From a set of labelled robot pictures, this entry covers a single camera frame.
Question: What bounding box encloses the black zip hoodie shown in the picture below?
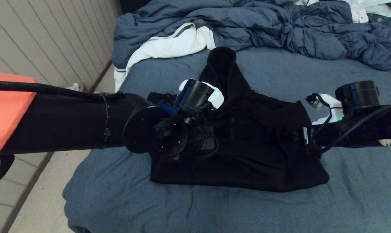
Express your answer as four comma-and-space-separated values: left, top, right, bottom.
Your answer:
147, 46, 329, 193

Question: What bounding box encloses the blue bed sheet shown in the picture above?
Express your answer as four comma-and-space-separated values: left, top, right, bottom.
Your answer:
62, 47, 391, 233

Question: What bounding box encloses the white garment with grey stripe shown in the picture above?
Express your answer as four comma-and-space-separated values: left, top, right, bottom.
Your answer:
114, 23, 215, 93

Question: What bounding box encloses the rumpled blue duvet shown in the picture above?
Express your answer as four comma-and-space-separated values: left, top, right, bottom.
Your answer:
112, 0, 391, 72

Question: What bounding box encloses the cream rumpled garment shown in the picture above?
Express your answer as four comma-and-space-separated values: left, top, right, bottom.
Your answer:
295, 0, 369, 23

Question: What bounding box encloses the white pillow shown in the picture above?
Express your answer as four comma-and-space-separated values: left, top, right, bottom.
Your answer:
344, 0, 391, 18

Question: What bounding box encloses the black headboard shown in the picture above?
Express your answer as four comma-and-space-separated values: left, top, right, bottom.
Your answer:
119, 0, 154, 15

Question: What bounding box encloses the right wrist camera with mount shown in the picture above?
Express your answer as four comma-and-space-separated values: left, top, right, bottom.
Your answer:
306, 93, 345, 125

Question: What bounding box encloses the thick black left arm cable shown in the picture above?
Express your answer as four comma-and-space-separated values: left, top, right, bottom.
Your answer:
0, 80, 201, 190

